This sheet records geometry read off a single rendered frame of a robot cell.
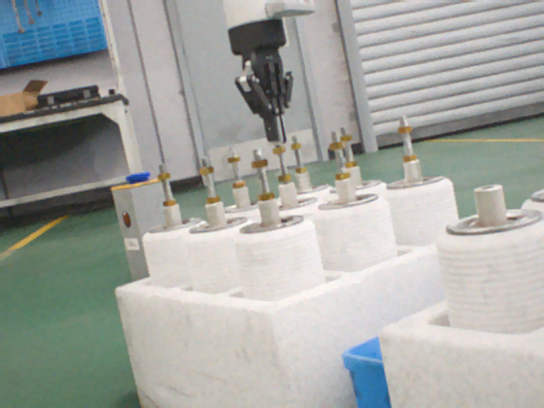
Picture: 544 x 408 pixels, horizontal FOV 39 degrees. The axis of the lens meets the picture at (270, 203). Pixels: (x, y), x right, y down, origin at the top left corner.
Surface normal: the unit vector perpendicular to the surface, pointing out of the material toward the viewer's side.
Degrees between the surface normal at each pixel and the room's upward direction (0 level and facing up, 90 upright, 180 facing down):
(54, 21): 90
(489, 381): 90
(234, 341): 90
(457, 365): 90
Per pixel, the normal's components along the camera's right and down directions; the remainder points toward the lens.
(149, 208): 0.57, -0.03
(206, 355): -0.80, 0.22
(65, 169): 0.11, 0.08
